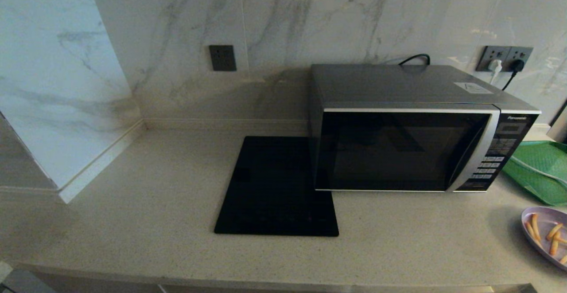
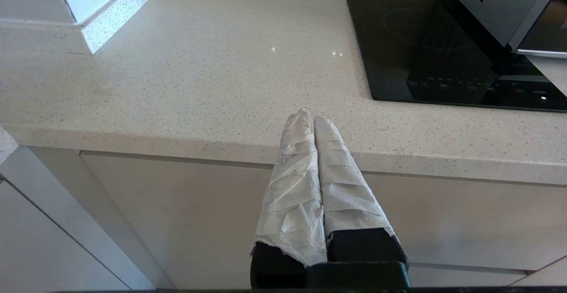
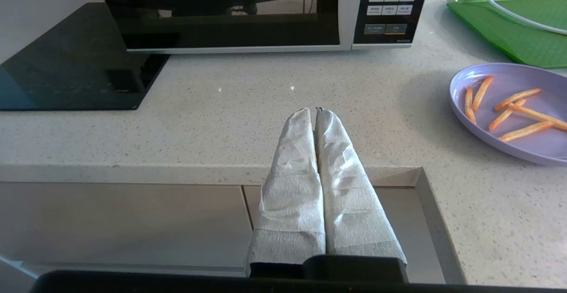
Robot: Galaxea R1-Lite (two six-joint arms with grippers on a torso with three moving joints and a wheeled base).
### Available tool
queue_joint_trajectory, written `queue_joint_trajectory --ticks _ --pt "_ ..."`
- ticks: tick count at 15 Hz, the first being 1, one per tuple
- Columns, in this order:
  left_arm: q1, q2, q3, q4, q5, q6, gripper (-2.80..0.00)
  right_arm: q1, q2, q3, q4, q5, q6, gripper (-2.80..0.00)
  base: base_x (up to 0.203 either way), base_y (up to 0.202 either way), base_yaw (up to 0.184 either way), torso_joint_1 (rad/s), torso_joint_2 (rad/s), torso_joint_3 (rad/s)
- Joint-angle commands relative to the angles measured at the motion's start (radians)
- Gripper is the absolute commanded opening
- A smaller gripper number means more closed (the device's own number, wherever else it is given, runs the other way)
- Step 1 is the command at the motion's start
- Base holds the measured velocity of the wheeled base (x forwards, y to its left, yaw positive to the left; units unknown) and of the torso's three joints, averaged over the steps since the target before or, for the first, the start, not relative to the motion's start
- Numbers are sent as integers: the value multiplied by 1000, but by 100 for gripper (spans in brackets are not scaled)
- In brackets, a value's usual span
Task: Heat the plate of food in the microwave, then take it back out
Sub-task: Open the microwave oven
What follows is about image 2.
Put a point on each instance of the white cabinet drawer front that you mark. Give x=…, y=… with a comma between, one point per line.
x=199, y=217

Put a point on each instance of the silver microwave oven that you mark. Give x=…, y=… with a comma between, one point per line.
x=496, y=5

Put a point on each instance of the black induction cooktop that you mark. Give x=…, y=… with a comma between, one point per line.
x=421, y=49

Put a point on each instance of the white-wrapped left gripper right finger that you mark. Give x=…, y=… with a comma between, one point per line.
x=345, y=195

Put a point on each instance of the white cabinet door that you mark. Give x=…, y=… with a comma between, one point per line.
x=40, y=248

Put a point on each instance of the white cabinet filler panel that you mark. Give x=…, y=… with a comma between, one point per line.
x=84, y=213

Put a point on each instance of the dark glass microwave door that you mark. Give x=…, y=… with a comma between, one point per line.
x=547, y=27

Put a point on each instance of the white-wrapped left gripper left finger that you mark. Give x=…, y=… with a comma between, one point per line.
x=292, y=195

